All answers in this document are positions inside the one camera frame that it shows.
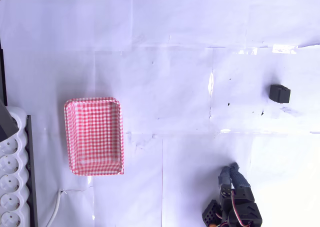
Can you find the red white checkered tray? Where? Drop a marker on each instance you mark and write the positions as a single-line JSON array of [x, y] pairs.
[[95, 137]]

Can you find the dark grey adapter box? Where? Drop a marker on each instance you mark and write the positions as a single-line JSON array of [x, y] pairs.
[[6, 122]]

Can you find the white power strip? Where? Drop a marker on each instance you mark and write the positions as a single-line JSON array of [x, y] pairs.
[[12, 177]]

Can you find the white paper table cover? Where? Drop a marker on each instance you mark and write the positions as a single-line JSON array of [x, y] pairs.
[[175, 87]]

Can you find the black block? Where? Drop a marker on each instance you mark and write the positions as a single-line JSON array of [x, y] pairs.
[[279, 93]]

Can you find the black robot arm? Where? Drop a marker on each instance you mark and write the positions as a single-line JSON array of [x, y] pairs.
[[246, 212]]

